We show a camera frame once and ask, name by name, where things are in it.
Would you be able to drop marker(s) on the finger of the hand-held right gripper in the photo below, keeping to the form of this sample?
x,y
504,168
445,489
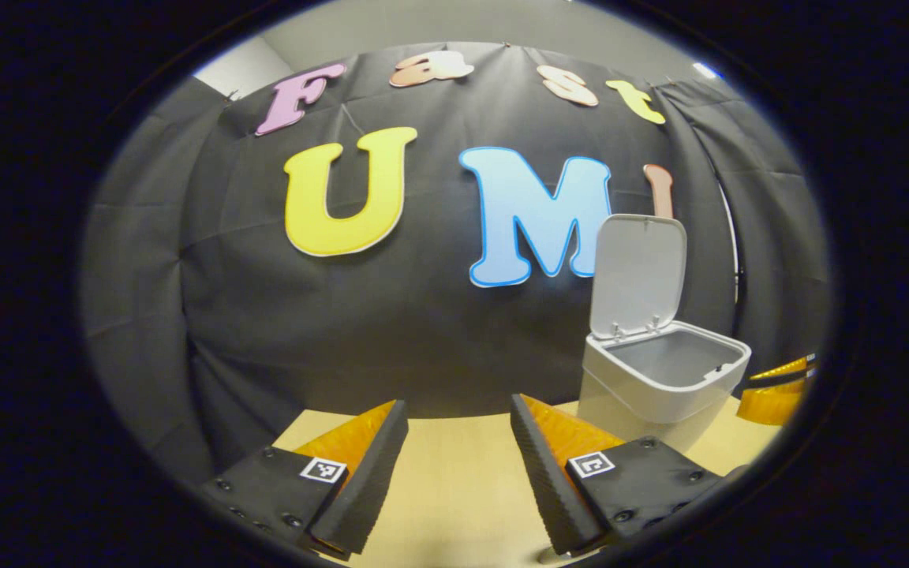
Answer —
x,y
790,369
770,404

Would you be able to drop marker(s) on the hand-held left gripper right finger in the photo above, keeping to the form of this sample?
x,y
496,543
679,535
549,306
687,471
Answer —
x,y
545,481

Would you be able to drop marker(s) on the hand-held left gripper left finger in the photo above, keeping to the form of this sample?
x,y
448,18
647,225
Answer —
x,y
368,481

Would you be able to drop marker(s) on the white desktop garbage bin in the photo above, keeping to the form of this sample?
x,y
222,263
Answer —
x,y
636,394

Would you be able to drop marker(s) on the wooden desktop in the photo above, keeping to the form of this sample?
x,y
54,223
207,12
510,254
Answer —
x,y
454,489

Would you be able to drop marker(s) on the black backdrop cloth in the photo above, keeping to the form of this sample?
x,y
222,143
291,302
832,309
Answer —
x,y
423,331

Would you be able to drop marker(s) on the small ceiling light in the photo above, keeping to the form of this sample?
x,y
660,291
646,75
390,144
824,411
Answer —
x,y
705,71

